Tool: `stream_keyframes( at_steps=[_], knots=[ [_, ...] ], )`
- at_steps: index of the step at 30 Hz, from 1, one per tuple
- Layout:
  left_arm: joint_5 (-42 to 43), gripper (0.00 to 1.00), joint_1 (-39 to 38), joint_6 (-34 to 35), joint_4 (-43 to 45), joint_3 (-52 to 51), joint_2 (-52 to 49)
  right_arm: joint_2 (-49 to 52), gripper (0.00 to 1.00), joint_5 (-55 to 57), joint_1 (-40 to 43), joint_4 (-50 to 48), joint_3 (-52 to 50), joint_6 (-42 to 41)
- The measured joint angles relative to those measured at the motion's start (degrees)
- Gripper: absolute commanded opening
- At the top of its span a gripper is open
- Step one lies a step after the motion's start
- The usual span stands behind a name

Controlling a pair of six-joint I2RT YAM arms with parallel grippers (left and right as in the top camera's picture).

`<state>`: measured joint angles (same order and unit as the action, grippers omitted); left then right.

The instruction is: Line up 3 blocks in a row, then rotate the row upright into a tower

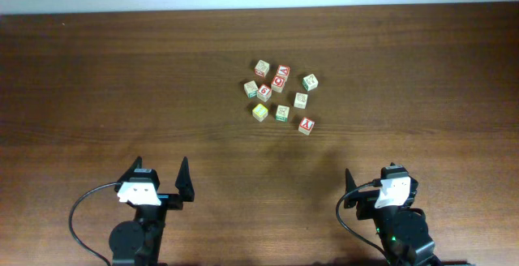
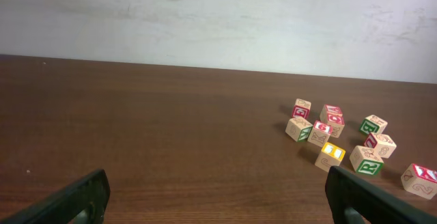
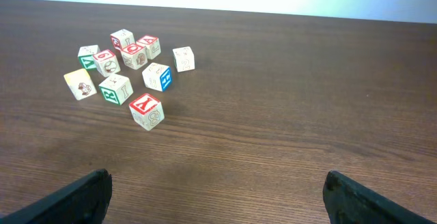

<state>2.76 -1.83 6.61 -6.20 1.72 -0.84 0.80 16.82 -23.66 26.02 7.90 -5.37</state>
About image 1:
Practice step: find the yellow number 1 block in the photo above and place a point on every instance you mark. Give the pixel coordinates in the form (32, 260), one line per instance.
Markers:
(260, 112)

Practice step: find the snail picture block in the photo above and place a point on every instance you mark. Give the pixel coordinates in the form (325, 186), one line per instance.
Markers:
(300, 100)

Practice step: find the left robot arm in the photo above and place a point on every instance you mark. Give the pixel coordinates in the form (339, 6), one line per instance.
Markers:
(138, 241)

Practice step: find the block with green Z side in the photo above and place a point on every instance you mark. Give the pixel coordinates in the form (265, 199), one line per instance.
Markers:
(310, 82)

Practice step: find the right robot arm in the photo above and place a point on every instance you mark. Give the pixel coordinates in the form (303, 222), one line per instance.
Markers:
(403, 232)

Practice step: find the red letter Q block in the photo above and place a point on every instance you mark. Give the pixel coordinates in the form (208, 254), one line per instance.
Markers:
(278, 83)

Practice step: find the red number 6 block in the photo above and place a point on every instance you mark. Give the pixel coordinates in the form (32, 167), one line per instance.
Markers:
(264, 93)

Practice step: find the red letter Y block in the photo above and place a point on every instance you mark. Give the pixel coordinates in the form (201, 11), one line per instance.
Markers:
(306, 125)

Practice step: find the block with red C side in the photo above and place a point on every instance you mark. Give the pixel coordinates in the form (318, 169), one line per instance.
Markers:
(262, 68)

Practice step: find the butterfly block green side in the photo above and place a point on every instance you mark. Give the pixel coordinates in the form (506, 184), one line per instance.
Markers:
(282, 113)

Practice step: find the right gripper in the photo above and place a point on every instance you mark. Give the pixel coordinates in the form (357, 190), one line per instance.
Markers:
(366, 200)

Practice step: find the red letter A block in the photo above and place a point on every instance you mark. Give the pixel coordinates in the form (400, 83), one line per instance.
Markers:
(283, 71)

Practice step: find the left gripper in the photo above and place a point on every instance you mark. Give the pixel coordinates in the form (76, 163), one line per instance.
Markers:
(181, 184)

